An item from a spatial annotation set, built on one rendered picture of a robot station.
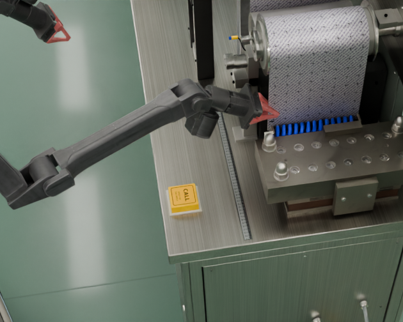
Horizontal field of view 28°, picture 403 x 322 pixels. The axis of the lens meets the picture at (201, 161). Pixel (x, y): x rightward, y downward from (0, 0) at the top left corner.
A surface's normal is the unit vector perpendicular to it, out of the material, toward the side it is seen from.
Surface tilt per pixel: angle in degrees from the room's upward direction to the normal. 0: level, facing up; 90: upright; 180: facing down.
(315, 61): 90
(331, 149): 0
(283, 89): 90
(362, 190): 90
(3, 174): 82
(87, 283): 0
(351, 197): 90
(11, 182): 74
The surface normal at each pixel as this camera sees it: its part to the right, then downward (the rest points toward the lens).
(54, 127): -0.04, -0.65
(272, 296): 0.15, 0.75
